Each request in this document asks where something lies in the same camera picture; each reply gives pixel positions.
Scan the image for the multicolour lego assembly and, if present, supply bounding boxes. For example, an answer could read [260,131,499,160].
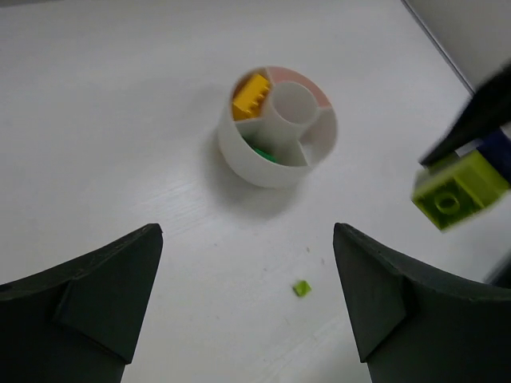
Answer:
[411,124,510,231]

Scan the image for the yellow sloped lego brick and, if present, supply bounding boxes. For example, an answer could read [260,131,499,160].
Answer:
[232,73,271,120]

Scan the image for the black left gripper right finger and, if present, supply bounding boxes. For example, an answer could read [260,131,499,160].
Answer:
[333,223,510,382]

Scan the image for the dark green lego brick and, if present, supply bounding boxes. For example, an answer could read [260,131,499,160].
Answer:
[252,147,277,164]

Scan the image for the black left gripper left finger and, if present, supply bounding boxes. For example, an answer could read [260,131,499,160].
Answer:
[1,223,163,382]

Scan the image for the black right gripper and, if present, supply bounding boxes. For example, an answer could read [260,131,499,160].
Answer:
[419,61,510,166]

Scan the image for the small lime green lego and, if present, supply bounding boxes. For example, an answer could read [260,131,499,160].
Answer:
[292,280,311,298]

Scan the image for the white round divided container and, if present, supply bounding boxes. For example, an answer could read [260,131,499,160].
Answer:
[217,66,339,188]

